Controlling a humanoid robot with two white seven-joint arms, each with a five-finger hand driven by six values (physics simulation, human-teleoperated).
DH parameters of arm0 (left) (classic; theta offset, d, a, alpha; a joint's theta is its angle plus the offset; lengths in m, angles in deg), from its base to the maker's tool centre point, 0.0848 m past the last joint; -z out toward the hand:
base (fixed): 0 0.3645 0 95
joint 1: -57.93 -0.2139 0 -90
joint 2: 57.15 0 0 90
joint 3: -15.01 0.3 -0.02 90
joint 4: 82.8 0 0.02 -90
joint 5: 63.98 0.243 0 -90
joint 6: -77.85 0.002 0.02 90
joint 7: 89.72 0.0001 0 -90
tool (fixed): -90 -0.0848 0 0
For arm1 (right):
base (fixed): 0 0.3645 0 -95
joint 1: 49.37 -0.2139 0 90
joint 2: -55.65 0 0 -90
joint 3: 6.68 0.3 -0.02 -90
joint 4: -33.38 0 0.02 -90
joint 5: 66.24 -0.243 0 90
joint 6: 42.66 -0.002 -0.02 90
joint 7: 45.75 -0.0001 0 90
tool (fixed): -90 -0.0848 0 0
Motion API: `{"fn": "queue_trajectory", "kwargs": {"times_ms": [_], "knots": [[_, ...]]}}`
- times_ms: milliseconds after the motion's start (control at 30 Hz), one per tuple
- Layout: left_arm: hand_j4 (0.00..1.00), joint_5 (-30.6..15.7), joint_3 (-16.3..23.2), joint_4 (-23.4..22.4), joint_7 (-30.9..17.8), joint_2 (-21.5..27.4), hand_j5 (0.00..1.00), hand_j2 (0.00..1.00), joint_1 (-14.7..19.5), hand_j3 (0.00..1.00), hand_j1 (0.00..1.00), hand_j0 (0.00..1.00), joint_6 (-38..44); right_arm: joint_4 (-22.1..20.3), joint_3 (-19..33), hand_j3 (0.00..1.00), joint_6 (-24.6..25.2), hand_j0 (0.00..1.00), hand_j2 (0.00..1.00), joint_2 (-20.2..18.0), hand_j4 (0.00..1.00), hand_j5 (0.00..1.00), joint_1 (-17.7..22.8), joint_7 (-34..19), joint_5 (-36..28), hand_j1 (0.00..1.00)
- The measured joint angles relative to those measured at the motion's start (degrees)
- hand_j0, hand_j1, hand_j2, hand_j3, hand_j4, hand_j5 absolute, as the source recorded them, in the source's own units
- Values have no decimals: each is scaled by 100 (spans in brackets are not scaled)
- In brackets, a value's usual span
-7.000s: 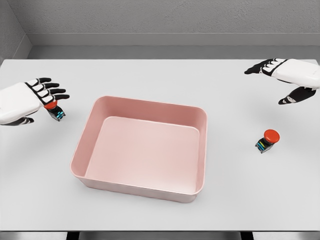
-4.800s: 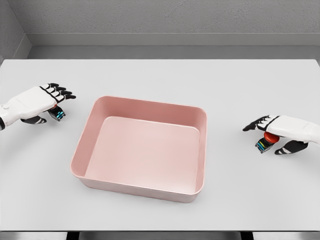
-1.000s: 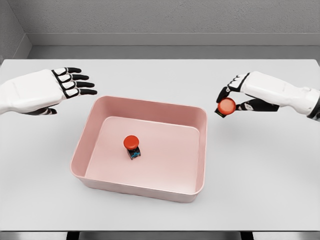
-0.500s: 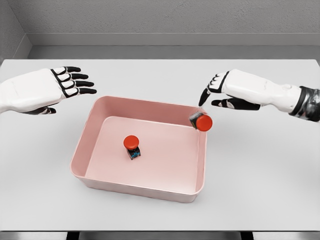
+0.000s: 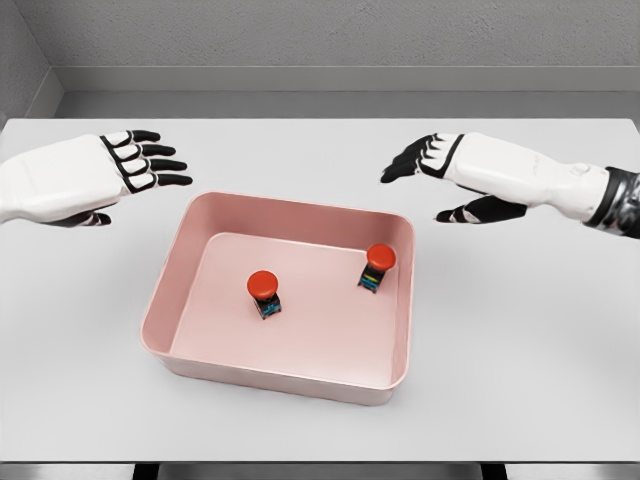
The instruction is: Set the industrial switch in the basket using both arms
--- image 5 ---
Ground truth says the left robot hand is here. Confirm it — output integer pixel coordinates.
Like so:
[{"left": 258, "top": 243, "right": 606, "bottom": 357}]
[{"left": 28, "top": 129, "right": 194, "bottom": 229}]

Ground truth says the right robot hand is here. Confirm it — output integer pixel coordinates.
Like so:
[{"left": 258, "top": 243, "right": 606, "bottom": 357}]
[{"left": 380, "top": 132, "right": 537, "bottom": 225}]

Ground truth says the red button industrial switch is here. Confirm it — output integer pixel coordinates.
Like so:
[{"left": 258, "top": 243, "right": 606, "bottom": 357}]
[
  {"left": 356, "top": 243, "right": 398, "bottom": 297},
  {"left": 245, "top": 270, "right": 283, "bottom": 321}
]

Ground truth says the pink rectangular basket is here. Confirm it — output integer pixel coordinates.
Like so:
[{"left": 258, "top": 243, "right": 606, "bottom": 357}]
[{"left": 139, "top": 190, "right": 417, "bottom": 407}]

